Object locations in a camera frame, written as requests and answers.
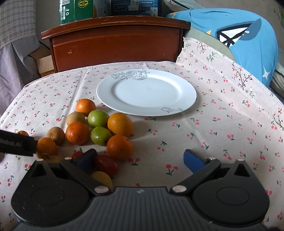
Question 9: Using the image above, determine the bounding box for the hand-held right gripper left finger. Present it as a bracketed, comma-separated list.
[29, 149, 111, 196]

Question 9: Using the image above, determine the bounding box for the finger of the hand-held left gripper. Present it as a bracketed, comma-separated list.
[23, 136, 38, 157]

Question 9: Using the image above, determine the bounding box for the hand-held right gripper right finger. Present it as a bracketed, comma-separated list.
[171, 149, 253, 195]

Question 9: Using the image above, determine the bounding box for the brown longan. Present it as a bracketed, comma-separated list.
[66, 111, 86, 126]
[91, 171, 113, 189]
[47, 127, 65, 146]
[42, 153, 64, 164]

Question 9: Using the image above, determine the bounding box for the green jujube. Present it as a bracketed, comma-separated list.
[90, 127, 112, 146]
[88, 110, 110, 128]

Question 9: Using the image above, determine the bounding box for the white plate with line drawing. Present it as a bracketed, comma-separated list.
[96, 68, 197, 117]

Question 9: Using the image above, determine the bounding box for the cherry print tablecloth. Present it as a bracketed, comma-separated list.
[0, 38, 284, 231]

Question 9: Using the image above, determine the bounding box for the lilac fine checked cloth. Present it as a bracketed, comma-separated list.
[0, 36, 41, 91]

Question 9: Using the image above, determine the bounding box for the open cardboard box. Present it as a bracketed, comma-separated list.
[29, 48, 56, 77]

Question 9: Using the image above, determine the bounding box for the brown wooden nightstand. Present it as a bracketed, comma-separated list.
[40, 16, 191, 72]

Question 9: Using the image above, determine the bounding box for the pale folded cloth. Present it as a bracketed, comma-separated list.
[272, 62, 284, 96]

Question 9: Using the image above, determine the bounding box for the grey checked curtain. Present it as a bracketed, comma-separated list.
[0, 0, 38, 49]

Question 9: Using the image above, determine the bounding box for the blue sailboat print pillow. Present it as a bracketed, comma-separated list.
[166, 8, 279, 88]

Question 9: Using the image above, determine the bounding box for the green carton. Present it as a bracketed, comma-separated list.
[59, 0, 94, 25]

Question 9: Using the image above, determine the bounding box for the grey cloth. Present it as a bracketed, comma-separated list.
[163, 0, 206, 10]

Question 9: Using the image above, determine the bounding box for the dark blue carton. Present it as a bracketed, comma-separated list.
[93, 0, 163, 17]

